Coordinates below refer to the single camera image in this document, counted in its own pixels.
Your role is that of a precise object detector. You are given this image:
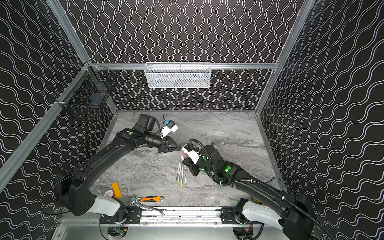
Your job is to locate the yellow tipped white pen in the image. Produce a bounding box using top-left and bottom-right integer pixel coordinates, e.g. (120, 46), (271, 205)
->
(180, 165), (184, 187)

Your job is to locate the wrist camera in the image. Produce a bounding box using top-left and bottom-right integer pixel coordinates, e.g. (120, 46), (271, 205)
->
(182, 145), (200, 164)
(162, 120), (179, 137)

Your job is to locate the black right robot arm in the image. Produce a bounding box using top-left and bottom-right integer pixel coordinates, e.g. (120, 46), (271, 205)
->
(182, 139), (335, 240)

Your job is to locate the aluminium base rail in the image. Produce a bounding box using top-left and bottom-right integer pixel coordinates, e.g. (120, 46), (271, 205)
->
(59, 206), (304, 227)

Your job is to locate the white tape roll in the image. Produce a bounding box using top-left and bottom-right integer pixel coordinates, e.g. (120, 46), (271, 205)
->
(104, 190), (115, 198)

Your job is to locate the green tipped white pen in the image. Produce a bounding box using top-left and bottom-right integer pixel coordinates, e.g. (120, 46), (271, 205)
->
(176, 162), (181, 184)

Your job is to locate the yellow black tape measure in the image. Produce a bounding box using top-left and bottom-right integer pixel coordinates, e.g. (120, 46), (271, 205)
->
(250, 198), (264, 205)

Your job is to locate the black wire mesh basket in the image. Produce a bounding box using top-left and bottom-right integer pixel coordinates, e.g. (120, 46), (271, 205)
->
(59, 63), (118, 122)

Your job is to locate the orange handled adjustable wrench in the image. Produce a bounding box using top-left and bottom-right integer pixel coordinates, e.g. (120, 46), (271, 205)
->
(130, 196), (164, 205)

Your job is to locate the yellow tape measure block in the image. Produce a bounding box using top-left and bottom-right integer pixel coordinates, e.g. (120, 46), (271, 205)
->
(112, 182), (123, 199)

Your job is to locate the steel combination spanner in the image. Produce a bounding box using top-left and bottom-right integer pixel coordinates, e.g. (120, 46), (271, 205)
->
(130, 202), (166, 215)

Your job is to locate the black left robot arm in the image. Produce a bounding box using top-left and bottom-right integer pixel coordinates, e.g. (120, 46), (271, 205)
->
(55, 114), (182, 222)

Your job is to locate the white wire mesh basket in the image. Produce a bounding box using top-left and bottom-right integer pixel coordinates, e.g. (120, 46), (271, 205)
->
(144, 62), (212, 89)

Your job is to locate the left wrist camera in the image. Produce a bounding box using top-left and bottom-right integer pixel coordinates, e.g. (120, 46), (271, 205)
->
(162, 120), (179, 137)

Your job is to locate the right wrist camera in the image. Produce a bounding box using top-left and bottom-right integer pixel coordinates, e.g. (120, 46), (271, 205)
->
(182, 145), (200, 164)

